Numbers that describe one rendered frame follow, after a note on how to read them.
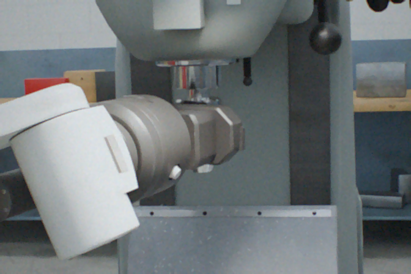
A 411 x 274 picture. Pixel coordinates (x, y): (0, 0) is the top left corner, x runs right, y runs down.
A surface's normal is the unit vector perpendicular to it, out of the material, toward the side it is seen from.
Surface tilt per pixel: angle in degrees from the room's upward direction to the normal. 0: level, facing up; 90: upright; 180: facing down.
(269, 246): 63
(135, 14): 99
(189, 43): 111
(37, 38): 90
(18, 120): 72
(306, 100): 90
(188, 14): 90
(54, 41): 90
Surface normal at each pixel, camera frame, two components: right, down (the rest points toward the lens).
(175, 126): 0.79, -0.42
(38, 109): 0.34, -0.18
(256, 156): -0.11, 0.16
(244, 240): -0.11, -0.30
